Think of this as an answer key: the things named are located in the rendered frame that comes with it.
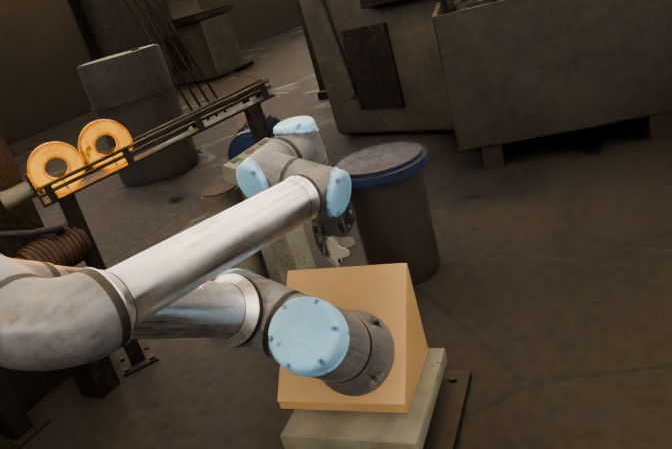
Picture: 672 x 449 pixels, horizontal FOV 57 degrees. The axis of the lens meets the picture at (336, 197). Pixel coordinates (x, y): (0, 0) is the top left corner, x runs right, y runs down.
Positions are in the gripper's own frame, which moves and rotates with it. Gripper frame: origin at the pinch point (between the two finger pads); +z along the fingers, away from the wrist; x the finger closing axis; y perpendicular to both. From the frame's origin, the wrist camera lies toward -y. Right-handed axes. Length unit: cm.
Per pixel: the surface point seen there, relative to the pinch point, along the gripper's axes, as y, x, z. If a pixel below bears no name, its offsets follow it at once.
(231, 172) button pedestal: -33.7, 22.3, -16.4
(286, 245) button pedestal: -27.7, 25.0, 11.3
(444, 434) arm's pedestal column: 22.0, -20.2, 35.7
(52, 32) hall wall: -652, 616, 0
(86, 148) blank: -81, 25, -30
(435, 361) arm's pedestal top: 19.4, -5.9, 27.6
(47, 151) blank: -88, 17, -34
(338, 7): -73, 244, -9
